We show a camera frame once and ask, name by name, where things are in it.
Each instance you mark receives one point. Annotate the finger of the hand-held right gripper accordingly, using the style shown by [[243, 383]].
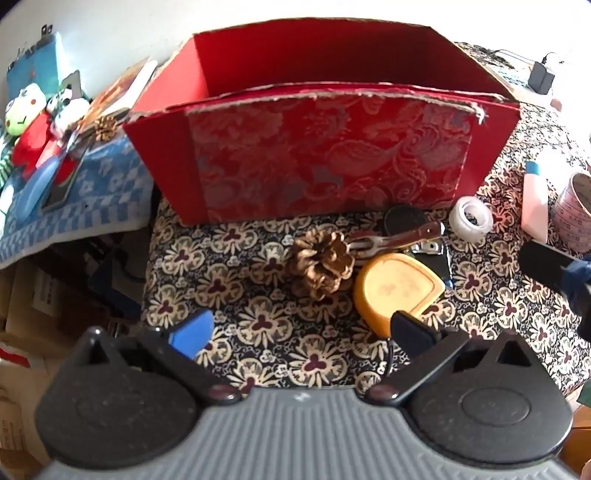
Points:
[[545, 263]]

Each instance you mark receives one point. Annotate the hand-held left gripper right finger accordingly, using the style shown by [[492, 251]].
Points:
[[408, 330]]

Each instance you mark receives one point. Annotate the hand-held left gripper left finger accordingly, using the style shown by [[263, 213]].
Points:
[[194, 332]]

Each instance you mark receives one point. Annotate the yellow tape measure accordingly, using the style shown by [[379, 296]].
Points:
[[397, 286]]

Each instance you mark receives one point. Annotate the clear tape roll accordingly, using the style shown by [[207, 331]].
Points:
[[461, 221]]

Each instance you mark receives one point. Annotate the large brown pine cone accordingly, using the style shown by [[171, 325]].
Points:
[[318, 263]]

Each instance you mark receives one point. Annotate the red patterned cardboard box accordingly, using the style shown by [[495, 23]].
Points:
[[323, 152]]

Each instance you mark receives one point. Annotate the pink and white bottle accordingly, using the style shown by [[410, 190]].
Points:
[[534, 207]]

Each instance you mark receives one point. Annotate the brown cardboard box with label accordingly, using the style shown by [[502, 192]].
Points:
[[41, 300]]

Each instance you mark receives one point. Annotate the blue checkered cloth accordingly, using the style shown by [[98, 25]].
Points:
[[106, 184]]

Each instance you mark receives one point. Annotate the black power adapter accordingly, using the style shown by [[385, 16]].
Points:
[[540, 76]]

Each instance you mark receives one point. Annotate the black phone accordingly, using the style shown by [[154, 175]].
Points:
[[57, 196]]

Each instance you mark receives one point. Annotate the blue glasses case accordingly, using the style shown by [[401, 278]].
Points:
[[34, 189]]

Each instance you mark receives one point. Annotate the small brown pine cone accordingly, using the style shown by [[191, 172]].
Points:
[[107, 129]]

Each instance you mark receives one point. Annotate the white plush toy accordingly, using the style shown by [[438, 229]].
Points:
[[5, 201]]

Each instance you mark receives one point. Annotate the green striped plush toy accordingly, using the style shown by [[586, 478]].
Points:
[[4, 166]]

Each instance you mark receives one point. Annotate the orange covered book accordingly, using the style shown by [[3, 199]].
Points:
[[115, 92]]

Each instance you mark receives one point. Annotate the black and white panda plush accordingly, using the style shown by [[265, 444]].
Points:
[[69, 110]]

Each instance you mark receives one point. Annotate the small grey card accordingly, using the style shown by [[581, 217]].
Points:
[[71, 85]]

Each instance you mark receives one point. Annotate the green frog plush toy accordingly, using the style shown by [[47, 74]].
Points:
[[21, 117]]

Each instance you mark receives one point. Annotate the blue box with binder clips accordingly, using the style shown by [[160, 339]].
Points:
[[41, 64]]

